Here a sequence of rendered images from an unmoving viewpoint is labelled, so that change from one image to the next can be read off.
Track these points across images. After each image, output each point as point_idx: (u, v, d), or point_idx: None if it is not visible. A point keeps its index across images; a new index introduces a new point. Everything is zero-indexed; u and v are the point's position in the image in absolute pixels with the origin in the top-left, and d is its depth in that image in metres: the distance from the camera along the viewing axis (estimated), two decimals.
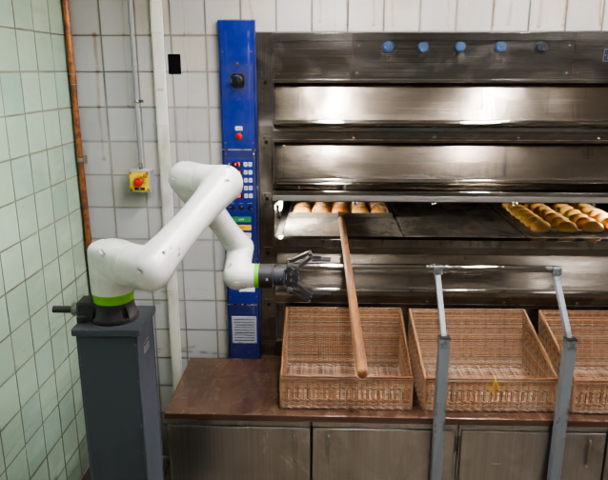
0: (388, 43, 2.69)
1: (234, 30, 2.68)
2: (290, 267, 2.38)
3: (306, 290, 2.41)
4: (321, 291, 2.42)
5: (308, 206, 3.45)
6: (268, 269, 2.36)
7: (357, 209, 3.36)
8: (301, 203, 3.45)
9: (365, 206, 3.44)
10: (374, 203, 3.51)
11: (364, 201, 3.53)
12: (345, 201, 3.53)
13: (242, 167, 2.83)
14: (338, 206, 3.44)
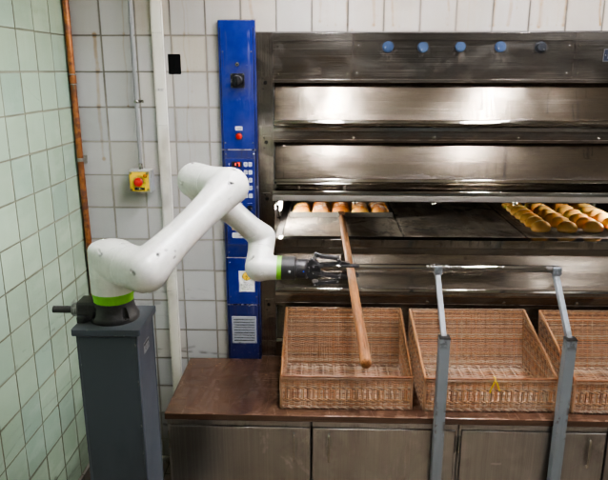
0: (388, 43, 2.69)
1: (234, 30, 2.68)
2: (313, 259, 2.37)
3: (332, 273, 2.39)
4: None
5: (308, 206, 3.45)
6: (291, 261, 2.36)
7: (357, 209, 3.36)
8: (301, 203, 3.45)
9: (365, 205, 3.44)
10: (374, 203, 3.51)
11: (364, 201, 3.53)
12: (345, 201, 3.53)
13: (242, 167, 2.83)
14: (338, 205, 3.44)
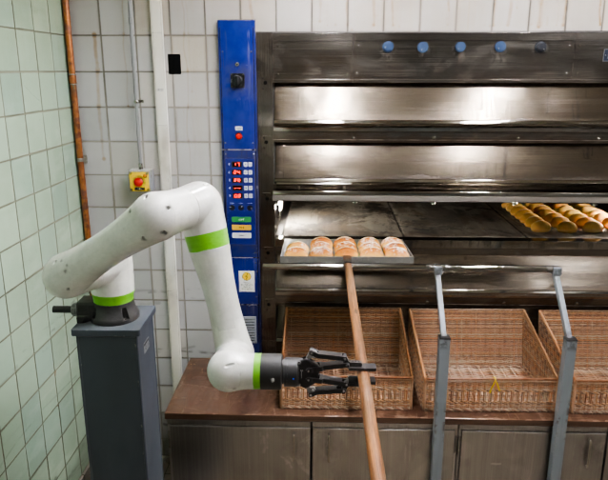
0: (388, 43, 2.69)
1: (234, 30, 2.68)
2: (307, 360, 1.60)
3: (335, 379, 1.62)
4: None
5: (304, 247, 2.67)
6: (274, 363, 1.59)
7: (369, 251, 2.59)
8: (295, 243, 2.68)
9: (377, 246, 2.67)
10: (389, 241, 2.74)
11: (376, 239, 2.76)
12: (352, 239, 2.76)
13: (242, 167, 2.83)
14: (343, 246, 2.67)
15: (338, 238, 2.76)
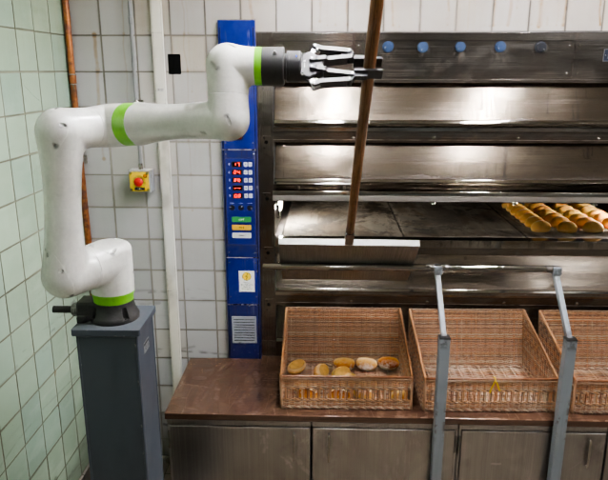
0: (388, 43, 2.69)
1: (234, 30, 2.68)
2: (310, 51, 1.56)
3: (340, 71, 1.54)
4: (368, 73, 1.55)
5: None
6: (277, 47, 1.54)
7: None
8: (304, 380, 2.72)
9: (372, 370, 2.92)
10: None
11: (370, 391, 2.65)
12: (346, 392, 2.64)
13: (242, 167, 2.83)
14: None
15: (333, 390, 2.65)
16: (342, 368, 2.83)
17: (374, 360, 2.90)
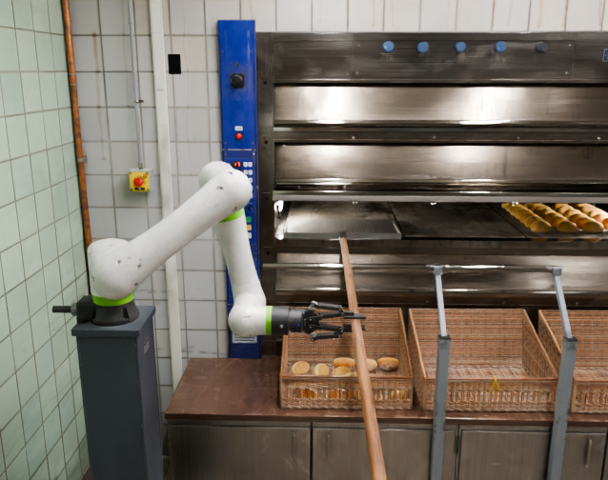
0: (388, 43, 2.69)
1: (234, 30, 2.68)
2: (309, 310, 1.97)
3: (333, 327, 1.99)
4: None
5: None
6: (283, 312, 1.95)
7: None
8: (304, 380, 2.72)
9: (372, 370, 2.92)
10: None
11: None
12: (346, 392, 2.64)
13: (242, 167, 2.83)
14: None
15: (333, 390, 2.65)
16: (342, 368, 2.83)
17: (374, 361, 2.90)
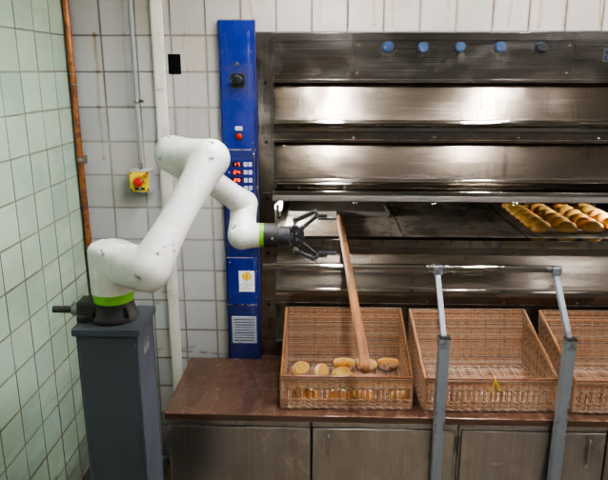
0: (388, 43, 2.69)
1: (234, 30, 2.68)
2: (295, 226, 2.35)
3: (312, 250, 2.38)
4: (327, 251, 2.39)
5: None
6: (273, 228, 2.33)
7: None
8: (304, 380, 2.72)
9: (372, 370, 2.92)
10: None
11: (370, 391, 2.65)
12: (346, 392, 2.64)
13: (242, 167, 2.83)
14: None
15: (333, 390, 2.65)
16: (342, 368, 2.83)
17: (374, 361, 2.90)
